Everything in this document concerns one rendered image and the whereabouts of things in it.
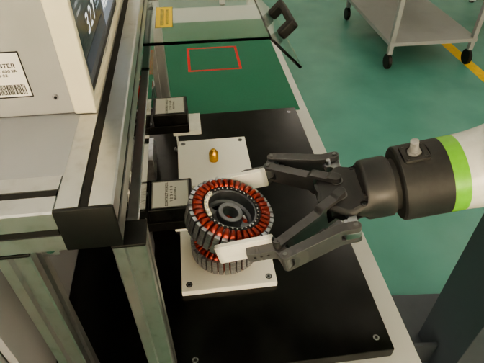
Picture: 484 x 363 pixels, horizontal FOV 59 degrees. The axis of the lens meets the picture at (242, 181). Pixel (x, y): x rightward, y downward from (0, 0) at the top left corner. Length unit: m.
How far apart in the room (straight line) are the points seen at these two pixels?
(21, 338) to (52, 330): 0.06
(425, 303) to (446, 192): 1.19
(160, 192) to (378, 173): 0.30
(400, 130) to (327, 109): 0.43
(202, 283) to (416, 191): 0.35
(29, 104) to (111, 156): 0.11
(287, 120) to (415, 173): 0.57
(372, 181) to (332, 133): 1.87
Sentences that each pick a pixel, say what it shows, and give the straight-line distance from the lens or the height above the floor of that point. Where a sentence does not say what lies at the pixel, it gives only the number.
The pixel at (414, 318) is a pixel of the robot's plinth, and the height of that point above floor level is 0.02.
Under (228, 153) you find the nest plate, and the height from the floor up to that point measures 0.78.
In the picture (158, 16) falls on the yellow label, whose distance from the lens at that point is 0.81.
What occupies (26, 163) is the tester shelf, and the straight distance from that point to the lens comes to 0.41.
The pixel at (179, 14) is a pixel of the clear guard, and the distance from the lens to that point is 0.81.
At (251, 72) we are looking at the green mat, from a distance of 1.29.
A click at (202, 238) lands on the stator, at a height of 0.95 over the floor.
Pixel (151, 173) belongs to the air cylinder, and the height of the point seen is 0.79.
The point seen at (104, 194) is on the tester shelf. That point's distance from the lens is 0.35.
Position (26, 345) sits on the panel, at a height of 0.87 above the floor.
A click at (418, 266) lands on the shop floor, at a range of 1.82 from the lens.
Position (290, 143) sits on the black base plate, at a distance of 0.97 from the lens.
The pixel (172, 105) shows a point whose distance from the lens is 0.82.
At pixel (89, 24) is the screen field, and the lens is 0.48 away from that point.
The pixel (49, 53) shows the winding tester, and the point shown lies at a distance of 0.43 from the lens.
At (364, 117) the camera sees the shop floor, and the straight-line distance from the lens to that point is 2.55.
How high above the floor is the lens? 1.35
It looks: 42 degrees down
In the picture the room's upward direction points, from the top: straight up
